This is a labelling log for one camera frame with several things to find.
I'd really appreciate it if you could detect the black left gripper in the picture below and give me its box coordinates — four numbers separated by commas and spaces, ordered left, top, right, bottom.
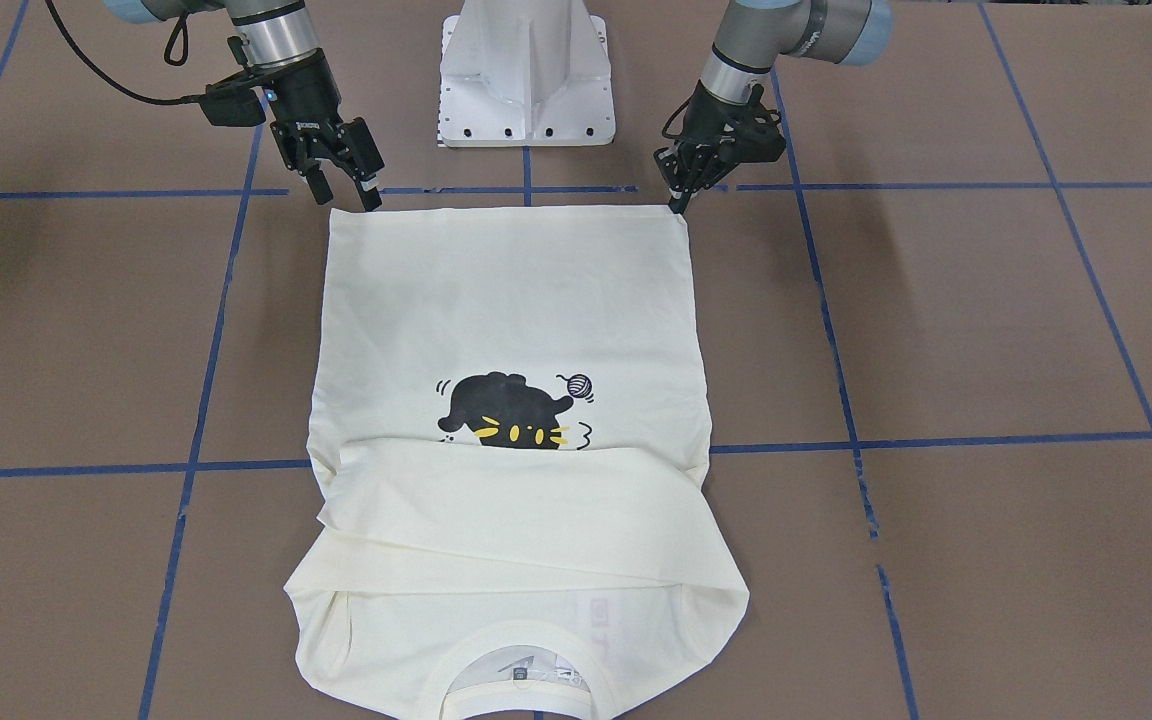
654, 81, 760, 215

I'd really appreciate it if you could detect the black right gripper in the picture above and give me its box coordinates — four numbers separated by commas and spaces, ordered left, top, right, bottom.
262, 55, 384, 211

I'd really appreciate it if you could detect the cream long-sleeve cat shirt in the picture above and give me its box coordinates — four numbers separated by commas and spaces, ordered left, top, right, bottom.
285, 205, 750, 719

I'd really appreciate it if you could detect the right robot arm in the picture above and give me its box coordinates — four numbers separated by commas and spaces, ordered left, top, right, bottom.
105, 1, 384, 211

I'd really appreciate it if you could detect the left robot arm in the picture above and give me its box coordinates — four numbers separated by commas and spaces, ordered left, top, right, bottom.
653, 1, 893, 214

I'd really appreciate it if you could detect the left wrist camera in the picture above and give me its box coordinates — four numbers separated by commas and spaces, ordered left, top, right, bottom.
719, 83, 786, 165

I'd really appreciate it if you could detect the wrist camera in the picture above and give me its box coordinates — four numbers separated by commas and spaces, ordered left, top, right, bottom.
197, 85, 266, 128
719, 83, 786, 165

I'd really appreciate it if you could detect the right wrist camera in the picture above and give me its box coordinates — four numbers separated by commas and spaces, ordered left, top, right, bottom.
197, 85, 266, 128

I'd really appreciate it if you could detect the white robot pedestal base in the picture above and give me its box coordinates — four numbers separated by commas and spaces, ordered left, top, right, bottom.
435, 1, 617, 149

